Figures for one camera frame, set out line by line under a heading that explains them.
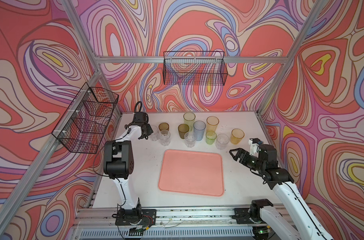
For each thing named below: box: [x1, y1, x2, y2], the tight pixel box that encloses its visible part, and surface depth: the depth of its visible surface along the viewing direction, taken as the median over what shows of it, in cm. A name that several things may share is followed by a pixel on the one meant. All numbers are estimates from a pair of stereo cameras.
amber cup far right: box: [230, 128, 245, 145], surface depth 100 cm
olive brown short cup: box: [178, 123, 190, 139], surface depth 103 cm
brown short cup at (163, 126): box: [158, 122, 170, 131], surface depth 106 cm
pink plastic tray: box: [158, 149, 225, 197], surface depth 91 cm
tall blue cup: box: [193, 120, 207, 141], surface depth 100 cm
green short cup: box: [205, 130, 217, 145], surface depth 101 cm
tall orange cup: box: [206, 115, 220, 134], surface depth 99 cm
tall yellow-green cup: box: [183, 112, 196, 132], surface depth 102 cm
